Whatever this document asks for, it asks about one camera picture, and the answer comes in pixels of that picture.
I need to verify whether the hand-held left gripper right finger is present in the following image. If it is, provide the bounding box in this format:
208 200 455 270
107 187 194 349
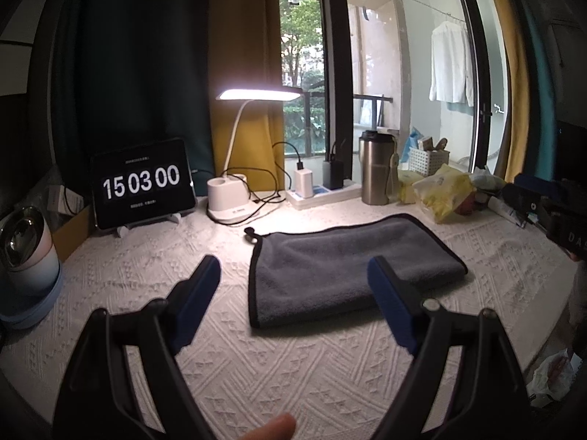
367 256 535 440

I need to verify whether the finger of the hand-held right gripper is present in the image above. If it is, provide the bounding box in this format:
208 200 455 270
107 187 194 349
514 173 567 195
501 183 558 221

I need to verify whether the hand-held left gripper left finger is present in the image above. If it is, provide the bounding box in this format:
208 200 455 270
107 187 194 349
52 254 223 440

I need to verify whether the grey towel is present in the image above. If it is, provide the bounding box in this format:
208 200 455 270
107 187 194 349
243 213 469 330

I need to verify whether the person's left hand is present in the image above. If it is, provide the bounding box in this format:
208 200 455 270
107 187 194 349
229 412 297 440

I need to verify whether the white tube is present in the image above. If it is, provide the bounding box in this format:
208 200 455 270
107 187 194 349
487 195 529 228

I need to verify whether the yellow packet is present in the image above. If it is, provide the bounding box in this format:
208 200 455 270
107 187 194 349
412 164 474 224

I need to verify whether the white tablet stand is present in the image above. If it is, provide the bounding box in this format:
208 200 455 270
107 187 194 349
114 212 181 238

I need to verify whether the white slatted basket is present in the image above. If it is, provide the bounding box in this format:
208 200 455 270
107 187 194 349
408 146 451 177

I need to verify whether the yellow curtain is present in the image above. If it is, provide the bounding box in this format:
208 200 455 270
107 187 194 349
208 0 287 195
479 0 533 185

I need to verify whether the white textured tablecloth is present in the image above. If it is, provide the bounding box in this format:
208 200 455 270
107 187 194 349
0 190 579 440

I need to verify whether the white desk lamp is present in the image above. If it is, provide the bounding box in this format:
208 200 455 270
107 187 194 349
206 86 303 227

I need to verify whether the white power strip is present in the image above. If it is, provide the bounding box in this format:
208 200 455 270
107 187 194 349
287 179 364 212

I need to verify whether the black tablet with clock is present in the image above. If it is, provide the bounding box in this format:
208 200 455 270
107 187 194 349
89 137 197 230

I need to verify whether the steel tumbler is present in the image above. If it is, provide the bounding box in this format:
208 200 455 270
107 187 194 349
358 130 400 206

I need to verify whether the cardboard box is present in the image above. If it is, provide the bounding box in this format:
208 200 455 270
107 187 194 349
57 202 95 263

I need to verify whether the black charger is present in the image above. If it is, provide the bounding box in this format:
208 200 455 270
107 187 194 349
322 159 344 190

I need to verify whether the white hanging shirt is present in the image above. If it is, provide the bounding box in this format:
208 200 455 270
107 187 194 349
429 21 476 106

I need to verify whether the white charger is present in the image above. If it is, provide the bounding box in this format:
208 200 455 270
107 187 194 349
293 169 314 197

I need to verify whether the white plastic bag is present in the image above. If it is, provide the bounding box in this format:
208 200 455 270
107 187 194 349
526 347 577 408

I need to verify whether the round white pink appliance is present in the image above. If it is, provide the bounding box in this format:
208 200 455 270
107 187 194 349
0 205 63 331

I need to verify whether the dark green curtain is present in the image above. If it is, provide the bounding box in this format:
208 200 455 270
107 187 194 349
48 0 216 184

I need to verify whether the black cable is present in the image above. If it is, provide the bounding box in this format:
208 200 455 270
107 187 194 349
224 141 304 206

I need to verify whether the black window frame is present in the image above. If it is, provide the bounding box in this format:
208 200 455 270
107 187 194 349
318 0 357 180

